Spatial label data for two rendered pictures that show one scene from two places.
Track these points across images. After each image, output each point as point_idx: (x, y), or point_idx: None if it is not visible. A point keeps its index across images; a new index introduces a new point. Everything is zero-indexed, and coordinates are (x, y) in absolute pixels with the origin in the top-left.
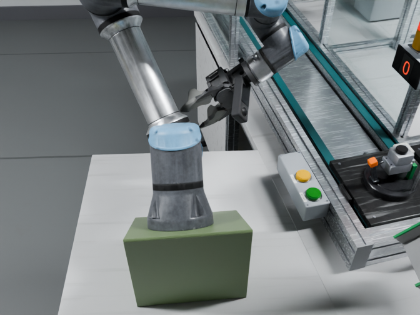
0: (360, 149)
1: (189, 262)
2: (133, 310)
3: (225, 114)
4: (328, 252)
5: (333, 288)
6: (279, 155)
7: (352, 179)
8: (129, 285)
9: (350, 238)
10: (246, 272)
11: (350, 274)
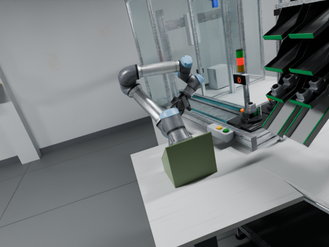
0: None
1: (191, 154)
2: (174, 189)
3: (182, 113)
4: (241, 150)
5: (249, 158)
6: (206, 126)
7: (238, 122)
8: (168, 184)
9: (246, 136)
10: (214, 155)
11: (253, 153)
